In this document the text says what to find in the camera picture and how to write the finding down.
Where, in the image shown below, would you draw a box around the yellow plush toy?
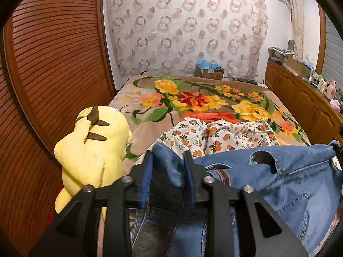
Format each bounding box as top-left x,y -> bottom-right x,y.
54,106 -> 133,218

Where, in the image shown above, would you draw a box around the blue denim pants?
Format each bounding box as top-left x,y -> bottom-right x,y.
129,141 -> 338,257

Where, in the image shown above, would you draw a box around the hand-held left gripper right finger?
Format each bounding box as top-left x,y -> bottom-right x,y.
183,151 -> 308,257

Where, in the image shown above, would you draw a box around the floral bed blanket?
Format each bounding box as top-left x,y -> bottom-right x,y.
107,75 -> 313,164

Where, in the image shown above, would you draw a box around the beige window drape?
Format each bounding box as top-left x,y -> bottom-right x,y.
291,0 -> 306,59

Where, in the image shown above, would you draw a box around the blue plastic bag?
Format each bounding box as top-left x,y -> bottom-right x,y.
197,57 -> 221,71

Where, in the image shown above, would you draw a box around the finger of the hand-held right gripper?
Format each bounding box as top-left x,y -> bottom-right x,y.
328,142 -> 343,156

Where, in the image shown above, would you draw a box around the pink bottle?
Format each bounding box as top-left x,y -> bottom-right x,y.
325,80 -> 337,98

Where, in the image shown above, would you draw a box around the woven basket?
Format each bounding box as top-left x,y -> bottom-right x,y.
268,46 -> 295,59

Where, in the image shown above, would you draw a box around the wooden louvered wardrobe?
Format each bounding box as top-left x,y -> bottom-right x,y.
0,67 -> 65,236

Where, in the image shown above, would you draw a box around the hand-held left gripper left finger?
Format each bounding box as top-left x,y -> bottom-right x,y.
28,150 -> 154,257

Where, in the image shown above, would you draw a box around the open cardboard box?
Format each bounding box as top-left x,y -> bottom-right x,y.
284,57 -> 311,77

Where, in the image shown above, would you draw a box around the wooden sideboard cabinet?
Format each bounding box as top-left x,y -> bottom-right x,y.
264,59 -> 343,145

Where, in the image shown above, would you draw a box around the brown cardboard box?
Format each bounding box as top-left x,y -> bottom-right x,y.
195,64 -> 226,81

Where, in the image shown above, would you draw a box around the circle pattern lace curtain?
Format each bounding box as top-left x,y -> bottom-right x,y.
103,0 -> 270,78

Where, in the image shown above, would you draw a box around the brown slatted wardrobe door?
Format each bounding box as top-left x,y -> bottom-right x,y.
3,0 -> 116,150

